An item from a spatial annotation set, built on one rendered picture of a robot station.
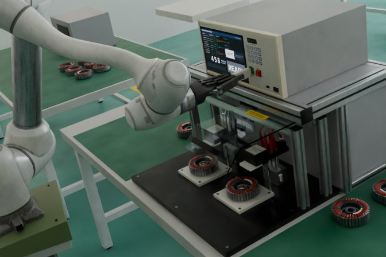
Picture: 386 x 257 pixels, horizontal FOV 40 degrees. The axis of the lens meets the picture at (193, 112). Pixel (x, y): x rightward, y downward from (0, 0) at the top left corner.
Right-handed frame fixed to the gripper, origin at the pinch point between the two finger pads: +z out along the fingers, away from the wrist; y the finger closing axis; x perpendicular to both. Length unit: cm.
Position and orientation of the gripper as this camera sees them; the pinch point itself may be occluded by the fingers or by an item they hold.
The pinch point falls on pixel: (241, 74)
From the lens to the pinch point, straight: 171.8
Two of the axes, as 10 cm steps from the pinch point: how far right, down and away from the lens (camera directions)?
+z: 8.3, -3.4, 4.3
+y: 5.3, 2.5, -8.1
